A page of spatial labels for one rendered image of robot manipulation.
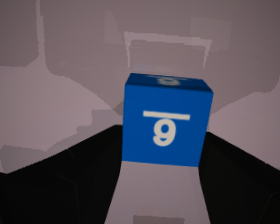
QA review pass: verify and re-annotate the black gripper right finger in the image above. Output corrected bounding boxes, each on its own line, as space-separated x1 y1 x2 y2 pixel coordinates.
199 132 280 224

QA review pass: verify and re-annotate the blue block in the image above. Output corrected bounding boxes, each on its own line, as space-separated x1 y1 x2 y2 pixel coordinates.
121 73 214 167

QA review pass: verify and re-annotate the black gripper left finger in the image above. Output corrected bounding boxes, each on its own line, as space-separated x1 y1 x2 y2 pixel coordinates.
0 124 122 224

